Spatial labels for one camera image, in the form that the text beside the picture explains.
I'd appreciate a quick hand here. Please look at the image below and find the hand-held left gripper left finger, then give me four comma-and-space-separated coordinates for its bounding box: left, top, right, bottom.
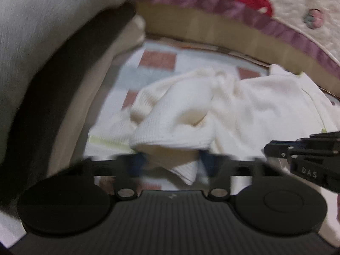
78, 153, 147, 202

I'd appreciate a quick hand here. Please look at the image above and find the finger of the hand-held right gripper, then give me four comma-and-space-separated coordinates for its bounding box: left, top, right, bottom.
264, 140, 299, 160

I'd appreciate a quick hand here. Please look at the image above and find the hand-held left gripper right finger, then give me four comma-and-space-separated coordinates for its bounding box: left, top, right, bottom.
198, 151, 277, 202

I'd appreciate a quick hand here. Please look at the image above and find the white waffle-knit garment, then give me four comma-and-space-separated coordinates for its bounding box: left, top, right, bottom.
85, 64, 340, 186

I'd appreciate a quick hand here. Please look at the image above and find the checked mat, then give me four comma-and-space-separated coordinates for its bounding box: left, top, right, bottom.
84, 41, 269, 192

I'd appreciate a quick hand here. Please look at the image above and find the cream printed blanket, purple border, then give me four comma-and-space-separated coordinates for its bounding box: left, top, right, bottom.
138, 0, 340, 68

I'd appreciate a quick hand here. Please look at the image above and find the grey cloth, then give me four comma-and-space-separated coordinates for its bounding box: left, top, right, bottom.
0, 0, 145, 165

